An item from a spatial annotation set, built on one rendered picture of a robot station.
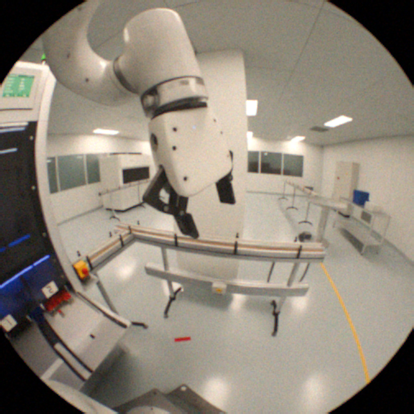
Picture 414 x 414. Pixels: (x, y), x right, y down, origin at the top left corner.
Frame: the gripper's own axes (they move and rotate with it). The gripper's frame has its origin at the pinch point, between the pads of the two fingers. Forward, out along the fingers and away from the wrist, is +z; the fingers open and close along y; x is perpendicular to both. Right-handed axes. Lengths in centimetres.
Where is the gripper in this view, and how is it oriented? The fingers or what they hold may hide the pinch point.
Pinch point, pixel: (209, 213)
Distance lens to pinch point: 23.7
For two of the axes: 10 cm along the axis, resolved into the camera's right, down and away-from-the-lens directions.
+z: 2.7, 8.5, 4.6
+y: 6.4, -5.1, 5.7
